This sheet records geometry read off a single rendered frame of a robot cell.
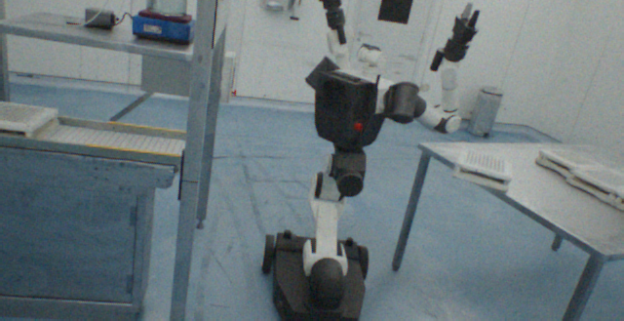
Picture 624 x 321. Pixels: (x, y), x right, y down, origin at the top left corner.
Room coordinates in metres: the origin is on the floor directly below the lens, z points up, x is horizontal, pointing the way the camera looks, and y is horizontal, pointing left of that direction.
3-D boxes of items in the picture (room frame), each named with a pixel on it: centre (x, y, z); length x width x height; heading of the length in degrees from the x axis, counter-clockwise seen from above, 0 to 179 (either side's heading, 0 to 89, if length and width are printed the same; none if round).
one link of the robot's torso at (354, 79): (2.03, -0.16, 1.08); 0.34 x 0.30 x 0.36; 51
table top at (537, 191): (2.41, -1.52, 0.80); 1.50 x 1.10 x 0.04; 118
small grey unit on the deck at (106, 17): (1.80, 0.84, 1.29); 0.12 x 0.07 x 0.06; 99
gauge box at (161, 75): (1.91, 0.60, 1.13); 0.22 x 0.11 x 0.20; 99
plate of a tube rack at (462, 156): (2.16, -0.84, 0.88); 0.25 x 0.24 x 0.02; 162
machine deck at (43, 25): (1.75, 0.78, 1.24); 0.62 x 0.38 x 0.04; 99
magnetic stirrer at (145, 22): (1.83, 0.61, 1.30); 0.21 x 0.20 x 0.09; 9
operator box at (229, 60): (2.67, 0.52, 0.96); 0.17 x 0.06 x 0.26; 9
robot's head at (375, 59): (2.07, -0.20, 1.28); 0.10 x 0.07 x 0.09; 51
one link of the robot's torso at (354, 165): (1.99, -0.19, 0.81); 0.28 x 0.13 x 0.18; 7
